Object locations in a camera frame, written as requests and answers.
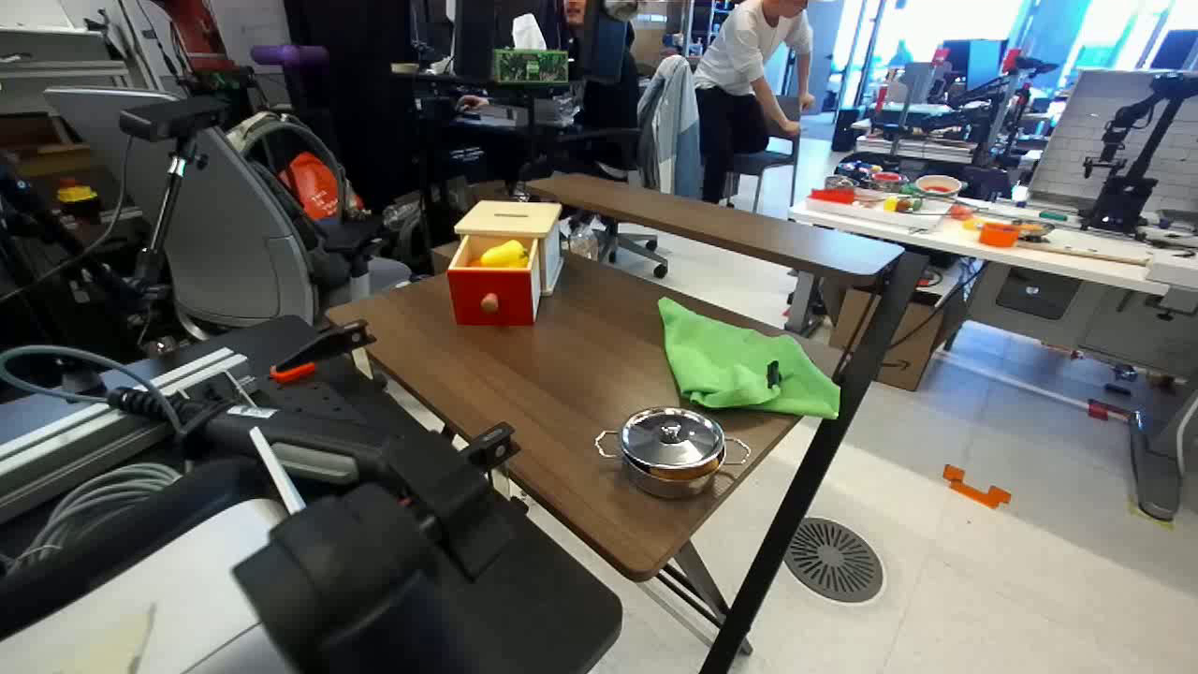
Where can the yellow pepper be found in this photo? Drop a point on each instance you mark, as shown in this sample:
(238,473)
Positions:
(508,254)

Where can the black background robot arm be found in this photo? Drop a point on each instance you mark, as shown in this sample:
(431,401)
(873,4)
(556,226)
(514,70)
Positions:
(1128,186)

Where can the red wooden drawer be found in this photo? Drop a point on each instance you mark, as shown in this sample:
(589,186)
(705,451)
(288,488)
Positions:
(490,292)

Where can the green cloth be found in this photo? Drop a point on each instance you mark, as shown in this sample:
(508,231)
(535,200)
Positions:
(723,367)

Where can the small steel pot with lid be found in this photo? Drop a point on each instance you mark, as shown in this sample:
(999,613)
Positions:
(671,446)

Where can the light wooden box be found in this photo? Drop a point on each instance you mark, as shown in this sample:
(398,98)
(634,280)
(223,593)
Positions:
(522,221)

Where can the black table clamp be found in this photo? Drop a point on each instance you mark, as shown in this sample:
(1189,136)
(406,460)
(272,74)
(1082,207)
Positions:
(463,473)

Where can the office chair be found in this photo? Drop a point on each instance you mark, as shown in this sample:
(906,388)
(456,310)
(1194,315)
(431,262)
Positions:
(666,133)

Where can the raised dark shelf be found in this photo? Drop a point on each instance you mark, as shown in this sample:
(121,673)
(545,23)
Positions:
(733,231)

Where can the black clamp with orange tip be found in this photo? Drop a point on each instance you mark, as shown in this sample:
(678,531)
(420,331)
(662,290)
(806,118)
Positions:
(333,341)

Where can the person in white shirt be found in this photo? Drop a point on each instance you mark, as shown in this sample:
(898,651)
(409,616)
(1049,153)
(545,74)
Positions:
(738,105)

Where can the round floor drain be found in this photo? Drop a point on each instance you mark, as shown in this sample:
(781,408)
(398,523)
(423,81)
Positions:
(833,563)

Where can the orange floor marker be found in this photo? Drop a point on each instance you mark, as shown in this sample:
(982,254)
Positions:
(987,496)

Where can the white background table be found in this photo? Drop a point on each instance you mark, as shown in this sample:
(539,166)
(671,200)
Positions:
(1070,290)

